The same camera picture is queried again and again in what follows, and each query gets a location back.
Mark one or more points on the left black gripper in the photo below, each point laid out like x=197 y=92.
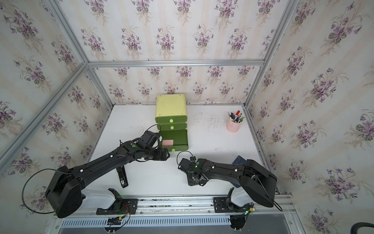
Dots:
x=159 y=156

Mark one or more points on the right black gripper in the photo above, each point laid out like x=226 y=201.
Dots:
x=191 y=184

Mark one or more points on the large pink sticky note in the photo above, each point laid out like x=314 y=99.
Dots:
x=167 y=143

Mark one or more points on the green bottom drawer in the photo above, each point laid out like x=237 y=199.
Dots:
x=180 y=138

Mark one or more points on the green drawer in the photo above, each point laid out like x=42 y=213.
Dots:
x=180 y=138
x=171 y=119
x=172 y=126

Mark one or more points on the green top drawer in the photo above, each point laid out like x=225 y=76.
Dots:
x=171 y=119

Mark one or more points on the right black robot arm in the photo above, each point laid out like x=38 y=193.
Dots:
x=257 y=182

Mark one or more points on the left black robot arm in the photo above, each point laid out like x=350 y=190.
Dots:
x=64 y=190

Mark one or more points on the yellow-green drawer cabinet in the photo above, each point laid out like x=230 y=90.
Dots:
x=171 y=105

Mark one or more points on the black handheld device on table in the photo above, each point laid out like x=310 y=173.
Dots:
x=122 y=176

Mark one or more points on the dark blue notebook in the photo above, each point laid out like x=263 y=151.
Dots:
x=239 y=160

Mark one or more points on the pink pen holder cup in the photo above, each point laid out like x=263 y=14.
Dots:
x=232 y=126

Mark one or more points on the pens in cup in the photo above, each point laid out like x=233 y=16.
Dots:
x=237 y=117

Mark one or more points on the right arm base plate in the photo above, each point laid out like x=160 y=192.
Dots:
x=224 y=205

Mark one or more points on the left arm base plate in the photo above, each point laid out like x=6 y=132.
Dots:
x=120 y=207

